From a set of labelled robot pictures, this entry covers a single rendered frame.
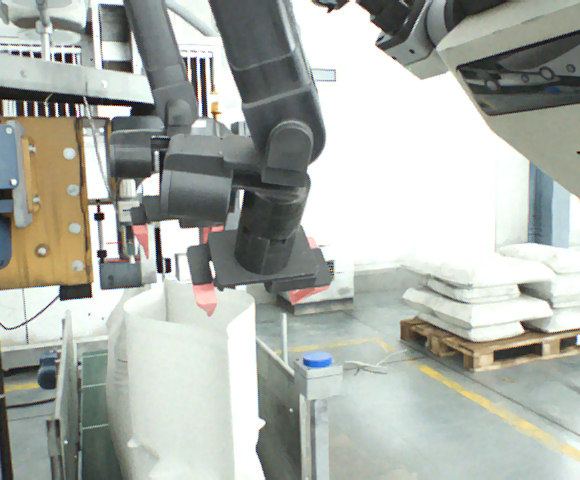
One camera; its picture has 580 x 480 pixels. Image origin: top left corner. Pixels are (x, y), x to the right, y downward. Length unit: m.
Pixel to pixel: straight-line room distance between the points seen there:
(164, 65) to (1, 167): 0.27
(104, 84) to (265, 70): 0.71
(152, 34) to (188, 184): 0.42
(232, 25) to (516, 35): 0.39
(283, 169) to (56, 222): 0.76
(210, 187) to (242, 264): 0.11
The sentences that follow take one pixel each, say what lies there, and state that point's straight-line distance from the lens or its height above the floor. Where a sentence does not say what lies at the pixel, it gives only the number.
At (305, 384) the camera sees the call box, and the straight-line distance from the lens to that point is 1.19.
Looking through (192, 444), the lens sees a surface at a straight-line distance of 0.83.
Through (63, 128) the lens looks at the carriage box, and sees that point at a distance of 1.18.
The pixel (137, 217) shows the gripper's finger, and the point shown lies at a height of 1.16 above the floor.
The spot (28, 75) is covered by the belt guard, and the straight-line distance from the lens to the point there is 1.04.
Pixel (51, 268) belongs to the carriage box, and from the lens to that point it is 1.19.
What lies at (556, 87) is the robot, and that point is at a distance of 0.75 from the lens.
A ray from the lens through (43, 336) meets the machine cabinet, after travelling 4.02.
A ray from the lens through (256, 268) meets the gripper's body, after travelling 0.56.
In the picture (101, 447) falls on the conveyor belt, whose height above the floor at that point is 0.38.
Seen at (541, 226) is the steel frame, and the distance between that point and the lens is 6.94.
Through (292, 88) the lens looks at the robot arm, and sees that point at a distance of 0.45.
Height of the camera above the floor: 1.23
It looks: 7 degrees down
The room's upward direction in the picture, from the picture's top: 2 degrees counter-clockwise
